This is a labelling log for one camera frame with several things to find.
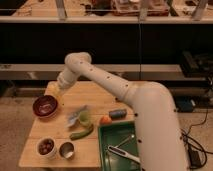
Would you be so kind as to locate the wooden table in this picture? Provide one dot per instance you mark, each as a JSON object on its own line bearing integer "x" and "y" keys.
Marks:
{"x": 86, "y": 155}

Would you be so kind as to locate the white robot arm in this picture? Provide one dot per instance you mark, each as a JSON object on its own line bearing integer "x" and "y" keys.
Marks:
{"x": 159, "y": 139}

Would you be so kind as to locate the white cup with nuts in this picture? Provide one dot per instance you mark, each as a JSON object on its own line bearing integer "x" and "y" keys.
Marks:
{"x": 46, "y": 148}

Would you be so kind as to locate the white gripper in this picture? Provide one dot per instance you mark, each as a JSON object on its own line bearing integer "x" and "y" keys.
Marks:
{"x": 66, "y": 79}

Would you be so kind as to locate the orange carrot piece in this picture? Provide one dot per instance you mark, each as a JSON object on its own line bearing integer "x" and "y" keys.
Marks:
{"x": 105, "y": 120}

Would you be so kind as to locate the blue grey cylinder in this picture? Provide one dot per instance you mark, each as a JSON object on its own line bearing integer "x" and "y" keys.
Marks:
{"x": 117, "y": 114}

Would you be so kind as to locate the white dish brush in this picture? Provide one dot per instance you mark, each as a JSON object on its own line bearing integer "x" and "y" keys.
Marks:
{"x": 123, "y": 153}

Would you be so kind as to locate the green plastic tray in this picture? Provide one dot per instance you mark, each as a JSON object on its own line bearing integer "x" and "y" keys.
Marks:
{"x": 121, "y": 135}

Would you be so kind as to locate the metal spoon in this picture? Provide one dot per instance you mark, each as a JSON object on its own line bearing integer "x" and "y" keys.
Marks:
{"x": 126, "y": 140}

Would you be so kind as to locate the black power adapter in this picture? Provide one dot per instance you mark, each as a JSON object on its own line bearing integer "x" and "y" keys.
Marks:
{"x": 194, "y": 157}

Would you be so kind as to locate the small metal cup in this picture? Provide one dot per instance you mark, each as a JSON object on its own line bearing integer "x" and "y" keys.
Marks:
{"x": 66, "y": 150}

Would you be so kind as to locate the green cucumber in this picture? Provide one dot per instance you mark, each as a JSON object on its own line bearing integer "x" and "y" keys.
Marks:
{"x": 82, "y": 134}

